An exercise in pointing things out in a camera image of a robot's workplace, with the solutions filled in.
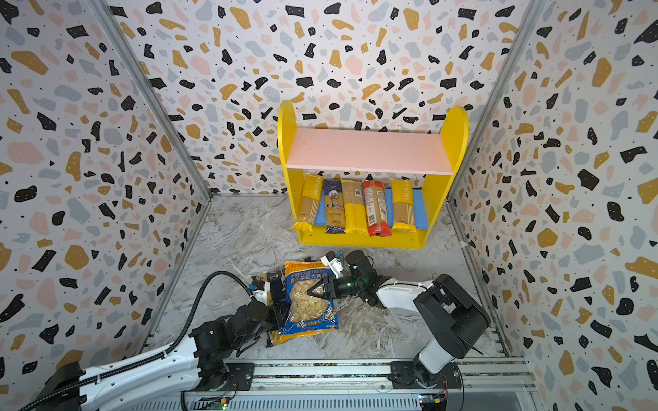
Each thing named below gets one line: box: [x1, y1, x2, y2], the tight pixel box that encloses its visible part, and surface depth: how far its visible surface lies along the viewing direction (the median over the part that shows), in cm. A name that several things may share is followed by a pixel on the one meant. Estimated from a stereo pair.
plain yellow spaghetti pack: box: [340, 178, 370, 236], surface depth 97 cm
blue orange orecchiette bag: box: [279, 261, 340, 344], surface depth 80 cm
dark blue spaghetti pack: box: [323, 173, 346, 234], surface depth 97 cm
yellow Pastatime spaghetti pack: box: [292, 172, 325, 233], surface depth 97 cm
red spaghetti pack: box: [361, 180, 392, 238], surface depth 94 cm
